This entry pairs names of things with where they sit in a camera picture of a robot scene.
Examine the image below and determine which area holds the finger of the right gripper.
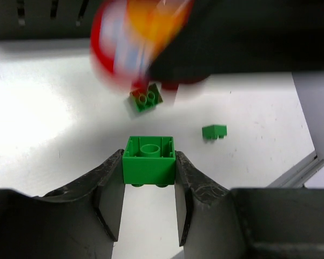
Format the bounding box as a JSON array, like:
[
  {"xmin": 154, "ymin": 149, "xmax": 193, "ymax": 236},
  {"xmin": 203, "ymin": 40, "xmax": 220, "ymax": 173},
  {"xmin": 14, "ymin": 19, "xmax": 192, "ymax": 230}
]
[{"xmin": 149, "ymin": 1, "xmax": 324, "ymax": 81}]

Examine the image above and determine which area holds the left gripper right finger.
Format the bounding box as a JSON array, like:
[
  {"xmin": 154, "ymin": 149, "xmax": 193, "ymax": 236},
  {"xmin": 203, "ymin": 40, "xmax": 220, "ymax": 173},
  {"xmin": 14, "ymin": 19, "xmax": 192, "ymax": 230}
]
[{"xmin": 174, "ymin": 151, "xmax": 324, "ymax": 258}]

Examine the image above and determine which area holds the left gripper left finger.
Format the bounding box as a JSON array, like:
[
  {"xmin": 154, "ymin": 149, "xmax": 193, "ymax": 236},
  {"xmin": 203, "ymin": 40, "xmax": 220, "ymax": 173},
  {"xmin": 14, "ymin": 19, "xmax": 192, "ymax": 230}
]
[{"xmin": 0, "ymin": 149, "xmax": 125, "ymax": 258}]

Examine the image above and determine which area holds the green square lego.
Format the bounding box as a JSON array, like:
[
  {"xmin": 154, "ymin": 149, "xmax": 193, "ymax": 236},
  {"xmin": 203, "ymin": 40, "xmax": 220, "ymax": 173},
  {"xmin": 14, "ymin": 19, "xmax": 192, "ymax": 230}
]
[{"xmin": 123, "ymin": 136, "xmax": 176, "ymax": 186}]

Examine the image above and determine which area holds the red flower lego green brick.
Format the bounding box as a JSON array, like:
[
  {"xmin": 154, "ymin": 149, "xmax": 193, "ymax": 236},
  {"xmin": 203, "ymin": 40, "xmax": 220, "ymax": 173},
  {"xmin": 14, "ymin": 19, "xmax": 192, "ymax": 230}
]
[{"xmin": 90, "ymin": 1, "xmax": 194, "ymax": 92}]

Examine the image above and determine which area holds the small dark green lego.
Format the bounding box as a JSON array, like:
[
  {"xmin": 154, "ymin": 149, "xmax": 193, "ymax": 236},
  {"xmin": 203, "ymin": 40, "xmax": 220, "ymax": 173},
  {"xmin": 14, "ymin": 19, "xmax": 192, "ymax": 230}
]
[{"xmin": 202, "ymin": 125, "xmax": 227, "ymax": 140}]

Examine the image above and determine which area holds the dark green 2x2 lego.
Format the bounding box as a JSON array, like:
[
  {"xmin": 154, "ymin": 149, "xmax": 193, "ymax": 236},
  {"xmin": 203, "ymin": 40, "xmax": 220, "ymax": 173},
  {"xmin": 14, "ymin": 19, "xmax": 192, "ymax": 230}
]
[{"xmin": 130, "ymin": 83, "xmax": 163, "ymax": 113}]

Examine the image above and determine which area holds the black two-compartment container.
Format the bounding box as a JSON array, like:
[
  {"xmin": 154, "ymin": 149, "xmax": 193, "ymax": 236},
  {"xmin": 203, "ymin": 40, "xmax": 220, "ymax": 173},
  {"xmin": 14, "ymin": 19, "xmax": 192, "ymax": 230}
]
[{"xmin": 0, "ymin": 0, "xmax": 102, "ymax": 40}]

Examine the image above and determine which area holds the aluminium table front rail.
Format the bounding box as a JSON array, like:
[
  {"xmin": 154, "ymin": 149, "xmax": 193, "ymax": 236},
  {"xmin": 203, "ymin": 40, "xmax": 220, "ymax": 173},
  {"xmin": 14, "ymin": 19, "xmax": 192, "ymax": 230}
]
[{"xmin": 267, "ymin": 151, "xmax": 324, "ymax": 188}]

